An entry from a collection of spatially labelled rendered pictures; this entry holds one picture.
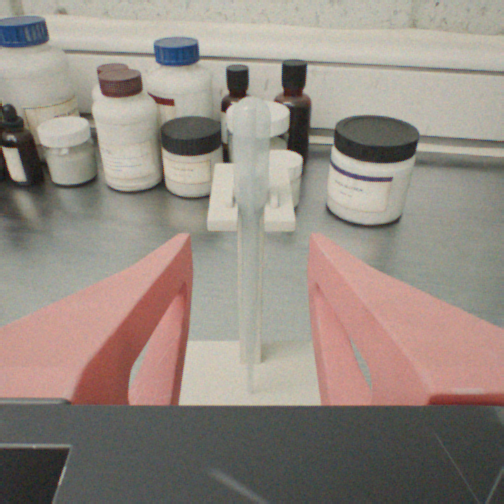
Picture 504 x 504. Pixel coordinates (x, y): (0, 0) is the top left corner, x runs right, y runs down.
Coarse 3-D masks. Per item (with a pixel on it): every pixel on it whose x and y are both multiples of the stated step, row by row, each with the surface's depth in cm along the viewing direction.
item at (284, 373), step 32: (224, 192) 18; (288, 192) 18; (224, 224) 17; (288, 224) 17; (192, 352) 27; (224, 352) 27; (256, 352) 26; (288, 352) 27; (192, 384) 25; (224, 384) 25; (256, 384) 25; (288, 384) 25
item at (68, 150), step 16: (48, 128) 43; (64, 128) 43; (80, 128) 42; (48, 144) 42; (64, 144) 42; (80, 144) 43; (48, 160) 43; (64, 160) 43; (80, 160) 43; (96, 160) 46; (64, 176) 44; (80, 176) 44; (96, 176) 46
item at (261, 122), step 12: (264, 108) 15; (252, 120) 15; (264, 120) 16; (252, 132) 16; (264, 132) 16; (252, 144) 16; (264, 144) 16; (252, 156) 16; (264, 156) 16; (252, 168) 16; (264, 168) 17; (252, 180) 17; (264, 180) 17; (252, 192) 17; (264, 192) 17; (252, 204) 17; (264, 204) 18
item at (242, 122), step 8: (240, 104) 16; (248, 104) 15; (240, 112) 15; (232, 120) 16; (240, 120) 16; (248, 120) 15; (240, 128) 16; (248, 128) 16; (240, 136) 16; (248, 136) 16; (240, 144) 16; (248, 144) 16; (240, 152) 16; (248, 152) 16; (240, 160) 16; (248, 160) 16; (240, 168) 17; (248, 168) 16; (240, 176) 17; (248, 176) 17; (240, 184) 17; (248, 184) 17; (240, 192) 17; (248, 192) 17; (240, 200) 17; (248, 200) 17; (240, 208) 18
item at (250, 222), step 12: (252, 108) 15; (252, 216) 18; (252, 228) 18; (252, 240) 19; (252, 252) 19; (252, 264) 19; (252, 276) 20; (252, 288) 20; (252, 300) 20; (252, 312) 21; (252, 324) 21; (252, 336) 22; (252, 348) 22; (252, 360) 23; (252, 372) 24; (252, 384) 24
